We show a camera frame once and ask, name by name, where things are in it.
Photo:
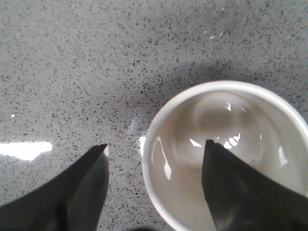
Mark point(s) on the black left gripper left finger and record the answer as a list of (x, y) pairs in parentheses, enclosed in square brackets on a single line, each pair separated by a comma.
[(72, 201)]

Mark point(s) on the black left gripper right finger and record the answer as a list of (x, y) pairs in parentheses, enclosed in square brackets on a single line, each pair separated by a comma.
[(242, 199)]

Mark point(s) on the white smiley mug black handle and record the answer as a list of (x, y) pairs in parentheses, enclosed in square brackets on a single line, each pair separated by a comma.
[(254, 123)]

